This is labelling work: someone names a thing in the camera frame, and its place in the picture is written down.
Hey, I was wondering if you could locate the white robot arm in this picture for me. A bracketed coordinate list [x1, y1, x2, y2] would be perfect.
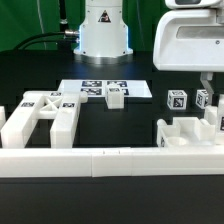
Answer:
[153, 0, 224, 96]

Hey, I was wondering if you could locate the white tag sheet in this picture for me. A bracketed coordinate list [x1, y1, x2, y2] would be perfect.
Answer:
[58, 79, 152, 98]

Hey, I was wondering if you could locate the white side block left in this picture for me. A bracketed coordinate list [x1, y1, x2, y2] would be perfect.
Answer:
[0, 106, 6, 130]

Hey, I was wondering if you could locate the small white tagged block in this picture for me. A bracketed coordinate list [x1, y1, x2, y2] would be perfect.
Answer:
[105, 85, 124, 109]

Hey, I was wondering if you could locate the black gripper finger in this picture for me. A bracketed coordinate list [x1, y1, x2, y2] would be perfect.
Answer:
[200, 72, 214, 96]

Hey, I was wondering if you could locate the white chair seat part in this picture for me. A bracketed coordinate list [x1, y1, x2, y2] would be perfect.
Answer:
[156, 117, 224, 147]

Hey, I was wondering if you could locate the white chair back frame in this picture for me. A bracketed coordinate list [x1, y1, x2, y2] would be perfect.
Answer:
[1, 91, 88, 149]

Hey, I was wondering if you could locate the black base cable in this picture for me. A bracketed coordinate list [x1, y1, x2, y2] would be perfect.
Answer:
[13, 29, 81, 51]

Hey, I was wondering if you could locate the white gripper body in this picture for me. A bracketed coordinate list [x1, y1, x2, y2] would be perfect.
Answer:
[153, 9, 224, 71]

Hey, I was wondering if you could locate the white obstacle fence bar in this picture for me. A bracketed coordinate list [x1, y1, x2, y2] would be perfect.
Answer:
[0, 146, 224, 178]

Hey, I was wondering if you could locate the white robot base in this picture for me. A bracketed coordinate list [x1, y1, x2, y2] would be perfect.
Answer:
[74, 0, 133, 64]

